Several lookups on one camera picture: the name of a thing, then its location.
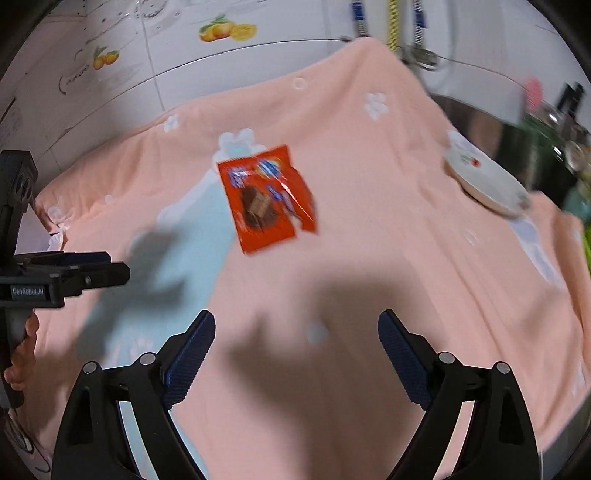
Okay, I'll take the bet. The small fruit wall sticker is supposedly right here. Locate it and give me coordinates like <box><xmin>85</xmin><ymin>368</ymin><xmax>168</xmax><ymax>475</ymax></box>
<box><xmin>91</xmin><ymin>45</ymin><xmax>121</xmax><ymax>71</ymax></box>

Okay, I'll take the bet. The dark green glass jar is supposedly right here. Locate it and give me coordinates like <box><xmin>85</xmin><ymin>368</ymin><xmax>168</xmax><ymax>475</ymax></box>
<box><xmin>519</xmin><ymin>104</ymin><xmax>591</xmax><ymax>195</ymax></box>

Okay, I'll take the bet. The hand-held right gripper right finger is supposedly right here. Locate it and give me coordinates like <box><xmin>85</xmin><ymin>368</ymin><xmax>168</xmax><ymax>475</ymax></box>
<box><xmin>378</xmin><ymin>309</ymin><xmax>542</xmax><ymax>480</ymax></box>

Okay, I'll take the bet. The metal water valve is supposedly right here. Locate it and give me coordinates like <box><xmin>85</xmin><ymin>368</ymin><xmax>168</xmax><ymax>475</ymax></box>
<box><xmin>400</xmin><ymin>45</ymin><xmax>440</xmax><ymax>71</ymax></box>

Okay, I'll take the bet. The orange snack wrapper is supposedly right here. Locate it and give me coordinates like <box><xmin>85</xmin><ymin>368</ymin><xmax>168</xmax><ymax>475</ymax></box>
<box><xmin>217</xmin><ymin>144</ymin><xmax>320</xmax><ymax>256</ymax></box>

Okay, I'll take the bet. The white floral plate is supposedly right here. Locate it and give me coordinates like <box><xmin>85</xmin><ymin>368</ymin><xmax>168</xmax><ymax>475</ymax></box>
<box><xmin>442</xmin><ymin>131</ymin><xmax>533</xmax><ymax>219</ymax></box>

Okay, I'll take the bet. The orange fruit wall sticker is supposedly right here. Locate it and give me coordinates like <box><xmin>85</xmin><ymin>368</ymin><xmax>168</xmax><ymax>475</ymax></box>
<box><xmin>198</xmin><ymin>15</ymin><xmax>257</xmax><ymax>43</ymax></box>

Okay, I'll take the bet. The black stand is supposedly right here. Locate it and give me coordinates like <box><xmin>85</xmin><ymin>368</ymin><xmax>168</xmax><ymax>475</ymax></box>
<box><xmin>560</xmin><ymin>82</ymin><xmax>585</xmax><ymax>121</ymax></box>

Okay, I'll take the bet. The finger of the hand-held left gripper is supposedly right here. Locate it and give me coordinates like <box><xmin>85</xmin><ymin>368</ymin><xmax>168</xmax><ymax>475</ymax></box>
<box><xmin>60</xmin><ymin>251</ymin><xmax>131</xmax><ymax>297</ymax></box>

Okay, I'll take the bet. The yellow hose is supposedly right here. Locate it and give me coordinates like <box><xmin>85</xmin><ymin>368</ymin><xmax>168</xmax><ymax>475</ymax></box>
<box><xmin>387</xmin><ymin>0</ymin><xmax>402</xmax><ymax>49</ymax></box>

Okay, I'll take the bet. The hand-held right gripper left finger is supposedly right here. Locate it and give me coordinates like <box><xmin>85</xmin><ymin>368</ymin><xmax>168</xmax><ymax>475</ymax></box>
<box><xmin>51</xmin><ymin>310</ymin><xmax>217</xmax><ymax>480</ymax></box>

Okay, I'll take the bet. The peach printed blanket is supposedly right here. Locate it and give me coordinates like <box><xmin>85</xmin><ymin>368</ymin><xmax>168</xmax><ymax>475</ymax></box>
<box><xmin>32</xmin><ymin>36</ymin><xmax>591</xmax><ymax>480</ymax></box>

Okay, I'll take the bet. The pink plastic item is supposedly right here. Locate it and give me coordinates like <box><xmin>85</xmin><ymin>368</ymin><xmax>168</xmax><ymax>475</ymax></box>
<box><xmin>523</xmin><ymin>78</ymin><xmax>542</xmax><ymax>112</ymax></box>

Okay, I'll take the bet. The braided metal hose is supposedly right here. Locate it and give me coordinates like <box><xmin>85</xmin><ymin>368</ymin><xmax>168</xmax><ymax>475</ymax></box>
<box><xmin>412</xmin><ymin>0</ymin><xmax>426</xmax><ymax>49</ymax></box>
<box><xmin>350</xmin><ymin>0</ymin><xmax>371</xmax><ymax>38</ymax></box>

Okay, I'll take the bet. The person's left hand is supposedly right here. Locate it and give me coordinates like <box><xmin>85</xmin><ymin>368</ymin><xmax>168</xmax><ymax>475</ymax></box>
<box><xmin>4</xmin><ymin>314</ymin><xmax>40</xmax><ymax>393</ymax></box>

